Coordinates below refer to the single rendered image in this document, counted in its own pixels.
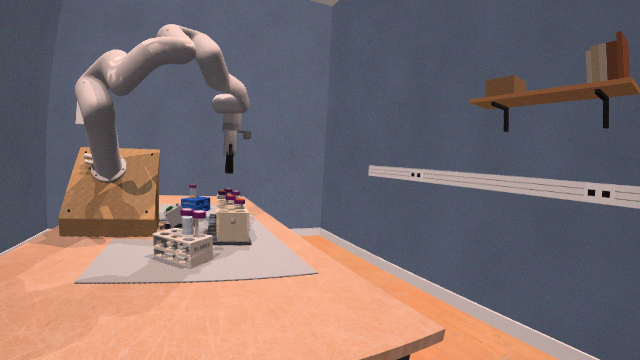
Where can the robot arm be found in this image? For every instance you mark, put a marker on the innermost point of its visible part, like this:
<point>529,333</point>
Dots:
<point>124,73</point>

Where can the grey bench mat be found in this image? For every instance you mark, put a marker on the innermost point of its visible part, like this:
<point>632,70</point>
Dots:
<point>132,261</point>

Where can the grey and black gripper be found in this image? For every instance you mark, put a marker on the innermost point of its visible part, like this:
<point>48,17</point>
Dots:
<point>231,137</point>

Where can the beige tube rack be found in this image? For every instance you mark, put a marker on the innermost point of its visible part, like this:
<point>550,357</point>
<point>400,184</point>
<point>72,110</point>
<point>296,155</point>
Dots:
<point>201,249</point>

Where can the blue tube rack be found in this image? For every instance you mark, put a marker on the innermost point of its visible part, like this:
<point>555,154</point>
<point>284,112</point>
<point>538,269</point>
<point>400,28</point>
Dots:
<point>188,203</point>

